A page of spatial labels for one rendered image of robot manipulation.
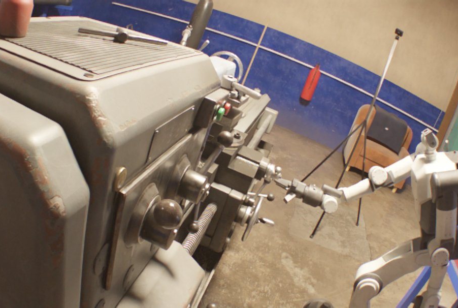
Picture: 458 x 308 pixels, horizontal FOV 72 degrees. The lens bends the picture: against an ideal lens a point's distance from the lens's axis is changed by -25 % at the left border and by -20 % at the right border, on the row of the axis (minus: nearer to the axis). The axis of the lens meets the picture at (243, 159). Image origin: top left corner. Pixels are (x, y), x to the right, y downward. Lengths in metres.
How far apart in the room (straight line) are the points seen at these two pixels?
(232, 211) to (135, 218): 0.98
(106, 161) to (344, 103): 5.40
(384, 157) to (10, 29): 4.92
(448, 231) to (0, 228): 1.36
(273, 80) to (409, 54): 2.17
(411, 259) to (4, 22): 1.63
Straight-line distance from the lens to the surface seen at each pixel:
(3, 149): 0.43
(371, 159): 5.19
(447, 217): 1.43
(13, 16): 0.65
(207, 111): 0.82
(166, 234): 0.62
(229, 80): 1.49
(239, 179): 1.56
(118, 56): 0.65
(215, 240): 1.64
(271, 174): 1.67
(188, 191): 0.78
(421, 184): 1.51
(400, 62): 5.82
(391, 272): 1.75
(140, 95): 0.56
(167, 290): 0.96
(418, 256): 1.68
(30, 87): 0.52
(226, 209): 1.56
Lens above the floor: 1.47
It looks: 21 degrees down
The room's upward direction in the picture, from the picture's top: 21 degrees clockwise
